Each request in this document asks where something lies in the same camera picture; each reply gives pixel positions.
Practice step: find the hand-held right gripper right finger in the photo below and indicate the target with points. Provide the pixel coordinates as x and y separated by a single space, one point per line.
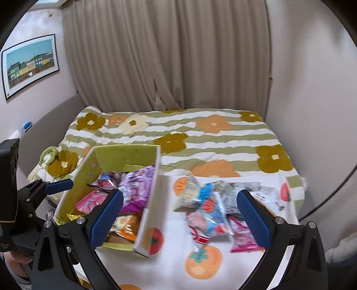
252 220

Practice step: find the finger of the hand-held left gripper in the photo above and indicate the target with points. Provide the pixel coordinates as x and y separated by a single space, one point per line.
28 220
60 186

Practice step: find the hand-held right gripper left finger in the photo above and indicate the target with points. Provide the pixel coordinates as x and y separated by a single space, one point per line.
107 217

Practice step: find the orange and white snack packet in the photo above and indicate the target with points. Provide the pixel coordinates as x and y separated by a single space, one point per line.
127 224

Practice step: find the gold and black snack packet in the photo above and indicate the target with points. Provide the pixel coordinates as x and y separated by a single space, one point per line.
68 217

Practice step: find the brown and blue snack packet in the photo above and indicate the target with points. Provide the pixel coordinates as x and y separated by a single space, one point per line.
107 178

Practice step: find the purple snack packet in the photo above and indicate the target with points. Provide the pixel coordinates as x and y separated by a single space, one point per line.
136 184

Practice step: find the green cardboard box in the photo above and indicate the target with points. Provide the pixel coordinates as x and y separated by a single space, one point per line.
125 156

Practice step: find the person's left hand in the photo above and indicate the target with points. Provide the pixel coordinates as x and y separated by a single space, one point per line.
19 258

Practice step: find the pink and white snack packet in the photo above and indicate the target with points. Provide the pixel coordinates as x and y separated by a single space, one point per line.
242 235

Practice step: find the dark green snack packet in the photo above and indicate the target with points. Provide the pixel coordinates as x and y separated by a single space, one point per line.
232 216

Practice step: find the cream pillow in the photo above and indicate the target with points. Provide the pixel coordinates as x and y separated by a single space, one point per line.
36 174

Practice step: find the blue and white snack packet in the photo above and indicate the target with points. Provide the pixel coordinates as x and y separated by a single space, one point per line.
209 195

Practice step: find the red white blue snack packet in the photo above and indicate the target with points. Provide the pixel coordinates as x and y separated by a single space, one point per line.
202 225

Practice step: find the blue and white small item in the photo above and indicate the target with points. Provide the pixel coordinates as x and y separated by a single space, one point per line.
27 127

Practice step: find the grey padded headboard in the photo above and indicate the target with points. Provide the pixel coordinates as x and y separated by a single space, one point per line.
50 117

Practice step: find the cream snack packet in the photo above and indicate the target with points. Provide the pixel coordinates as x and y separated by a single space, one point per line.
185 193

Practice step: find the black curved lamp stand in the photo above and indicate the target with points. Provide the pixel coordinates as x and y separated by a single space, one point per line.
334 195

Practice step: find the floral striped blanket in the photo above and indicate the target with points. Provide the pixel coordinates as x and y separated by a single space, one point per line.
212 139

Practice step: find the beige curtain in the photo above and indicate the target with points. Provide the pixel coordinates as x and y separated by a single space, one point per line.
167 55

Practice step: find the framed wall picture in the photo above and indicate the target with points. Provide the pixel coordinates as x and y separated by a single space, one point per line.
29 65

